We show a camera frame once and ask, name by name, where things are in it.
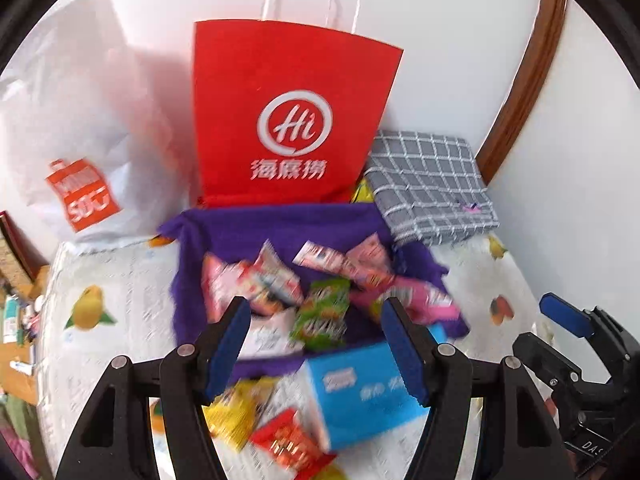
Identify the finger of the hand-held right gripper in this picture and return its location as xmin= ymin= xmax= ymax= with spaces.
xmin=539 ymin=292 xmax=640 ymax=382
xmin=512 ymin=332 xmax=584 ymax=387

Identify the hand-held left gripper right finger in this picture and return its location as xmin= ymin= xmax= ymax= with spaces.
xmin=381 ymin=296 xmax=576 ymax=480

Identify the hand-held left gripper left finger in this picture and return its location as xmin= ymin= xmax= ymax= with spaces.
xmin=54 ymin=296 xmax=252 ymax=480

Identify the large pink snack bag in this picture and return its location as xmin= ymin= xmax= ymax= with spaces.
xmin=350 ymin=275 xmax=461 ymax=332

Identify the pink and white snack packet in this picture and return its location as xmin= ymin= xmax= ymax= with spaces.
xmin=201 ymin=254 xmax=251 ymax=325

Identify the small yellow snack packet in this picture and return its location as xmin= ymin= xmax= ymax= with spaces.
xmin=202 ymin=377 xmax=278 ymax=451

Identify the blue box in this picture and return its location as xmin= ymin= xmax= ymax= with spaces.
xmin=277 ymin=322 xmax=448 ymax=453

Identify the panda print snack packet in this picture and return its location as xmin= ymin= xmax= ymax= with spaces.
xmin=247 ymin=240 xmax=306 ymax=316

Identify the green snack packet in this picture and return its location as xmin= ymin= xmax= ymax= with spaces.
xmin=290 ymin=277 xmax=351 ymax=352

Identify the small pink snack packet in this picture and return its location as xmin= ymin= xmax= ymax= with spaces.
xmin=345 ymin=232 xmax=396 ymax=291

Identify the red and white snack packet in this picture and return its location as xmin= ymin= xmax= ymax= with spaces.
xmin=292 ymin=241 xmax=351 ymax=278

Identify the large yellow snack bag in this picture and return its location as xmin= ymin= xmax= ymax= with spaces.
xmin=305 ymin=465 xmax=351 ymax=480

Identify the purple towel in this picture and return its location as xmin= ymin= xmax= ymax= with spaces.
xmin=157 ymin=202 xmax=471 ymax=381

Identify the grey plaid folded cloth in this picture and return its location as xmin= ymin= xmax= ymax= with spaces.
xmin=362 ymin=130 xmax=501 ymax=247

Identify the white plastic bag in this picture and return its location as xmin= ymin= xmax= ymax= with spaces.
xmin=0 ymin=0 xmax=201 ymax=247

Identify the red paper bag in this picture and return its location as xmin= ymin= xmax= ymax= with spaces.
xmin=192 ymin=0 xmax=405 ymax=208

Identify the brown wooden frame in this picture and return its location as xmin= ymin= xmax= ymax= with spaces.
xmin=475 ymin=0 xmax=571 ymax=186

